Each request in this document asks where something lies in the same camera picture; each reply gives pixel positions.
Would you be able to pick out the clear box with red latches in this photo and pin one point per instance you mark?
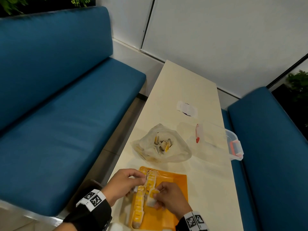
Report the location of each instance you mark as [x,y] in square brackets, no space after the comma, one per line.
[214,139]

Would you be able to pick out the person's right forearm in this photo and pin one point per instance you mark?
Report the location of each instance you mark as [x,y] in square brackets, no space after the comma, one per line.
[180,226]

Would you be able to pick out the white marker wristband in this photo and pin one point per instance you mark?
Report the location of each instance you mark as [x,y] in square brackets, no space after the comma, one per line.
[195,221]
[95,200]

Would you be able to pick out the white paper patch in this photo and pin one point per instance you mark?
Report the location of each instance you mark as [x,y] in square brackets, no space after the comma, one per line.
[187,108]

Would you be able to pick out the clear plastic bag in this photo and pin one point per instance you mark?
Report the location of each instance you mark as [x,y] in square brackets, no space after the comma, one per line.
[180,151]

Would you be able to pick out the black metal pole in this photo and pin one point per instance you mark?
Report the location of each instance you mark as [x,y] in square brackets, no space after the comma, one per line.
[286,71]

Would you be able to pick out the yellow tagged tea bag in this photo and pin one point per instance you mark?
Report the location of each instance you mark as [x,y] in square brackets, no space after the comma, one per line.
[151,175]
[151,200]
[147,190]
[150,183]

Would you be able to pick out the person's left forearm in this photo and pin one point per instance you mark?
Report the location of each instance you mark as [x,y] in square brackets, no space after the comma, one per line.
[91,217]

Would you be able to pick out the person's right hand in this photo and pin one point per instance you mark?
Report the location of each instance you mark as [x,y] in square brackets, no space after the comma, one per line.
[173,199]

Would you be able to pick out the person's left hand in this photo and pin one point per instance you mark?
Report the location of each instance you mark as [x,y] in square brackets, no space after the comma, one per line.
[118,187]

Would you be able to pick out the row of tea bags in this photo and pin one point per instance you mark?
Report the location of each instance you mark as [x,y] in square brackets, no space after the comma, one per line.
[138,209]

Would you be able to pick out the green leafy plant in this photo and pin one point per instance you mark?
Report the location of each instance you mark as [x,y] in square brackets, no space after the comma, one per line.
[298,84]
[9,3]

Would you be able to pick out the yellow tray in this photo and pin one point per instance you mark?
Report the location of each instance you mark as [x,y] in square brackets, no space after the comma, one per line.
[168,220]

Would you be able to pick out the bunch of tea bags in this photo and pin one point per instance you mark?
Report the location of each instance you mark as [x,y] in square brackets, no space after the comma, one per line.
[138,189]

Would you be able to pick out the blue sofa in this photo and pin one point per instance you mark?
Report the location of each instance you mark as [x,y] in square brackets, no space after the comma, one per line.
[67,108]
[272,163]

